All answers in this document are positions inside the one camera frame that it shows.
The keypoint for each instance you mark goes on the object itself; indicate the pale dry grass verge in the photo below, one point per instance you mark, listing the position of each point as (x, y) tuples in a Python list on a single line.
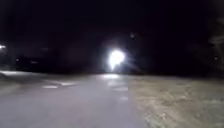
[(180, 100), (6, 87)]

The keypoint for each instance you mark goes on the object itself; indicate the grey asphalt path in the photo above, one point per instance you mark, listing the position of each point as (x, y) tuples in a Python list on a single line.
[(86, 103)]

